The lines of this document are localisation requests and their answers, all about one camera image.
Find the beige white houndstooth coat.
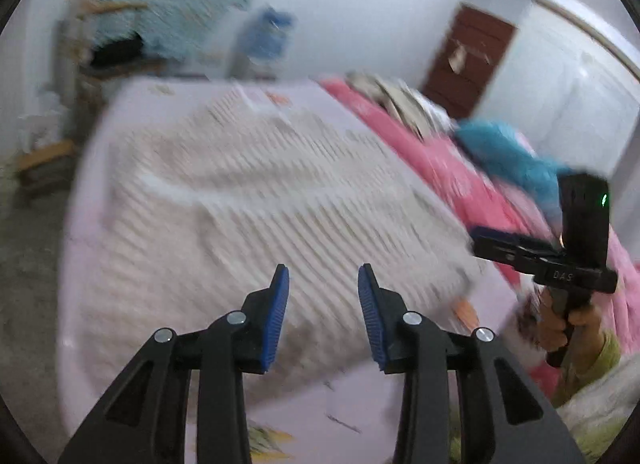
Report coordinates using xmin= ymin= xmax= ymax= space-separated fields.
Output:
xmin=80 ymin=90 xmax=487 ymax=404

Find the green sleeve forearm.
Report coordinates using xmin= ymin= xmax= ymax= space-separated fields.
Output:
xmin=549 ymin=330 xmax=640 ymax=462

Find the pile of beige clothes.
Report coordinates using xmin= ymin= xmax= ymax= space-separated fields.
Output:
xmin=346 ymin=72 xmax=457 ymax=141

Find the right hand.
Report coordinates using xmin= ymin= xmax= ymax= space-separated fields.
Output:
xmin=537 ymin=288 xmax=604 ymax=372

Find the pink floral blanket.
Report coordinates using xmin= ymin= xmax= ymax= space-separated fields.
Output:
xmin=320 ymin=79 xmax=639 ymax=354

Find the blue fluffy garment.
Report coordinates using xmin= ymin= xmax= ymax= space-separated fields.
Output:
xmin=452 ymin=121 xmax=572 ymax=221

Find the lilac bed sheet mattress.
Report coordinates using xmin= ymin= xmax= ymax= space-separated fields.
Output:
xmin=58 ymin=79 xmax=525 ymax=463

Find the white wardrobe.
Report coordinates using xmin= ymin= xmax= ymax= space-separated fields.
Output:
xmin=470 ymin=0 xmax=640 ymax=225

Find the dark red door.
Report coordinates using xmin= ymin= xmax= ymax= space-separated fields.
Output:
xmin=420 ymin=4 xmax=516 ymax=120

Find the small wooden stool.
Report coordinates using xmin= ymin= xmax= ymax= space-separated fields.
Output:
xmin=15 ymin=139 xmax=78 ymax=197

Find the water dispenser with blue bottle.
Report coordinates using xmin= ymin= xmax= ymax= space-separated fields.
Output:
xmin=228 ymin=6 xmax=296 ymax=81

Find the wooden armchair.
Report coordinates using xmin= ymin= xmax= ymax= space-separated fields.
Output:
xmin=56 ymin=0 xmax=168 ymax=144

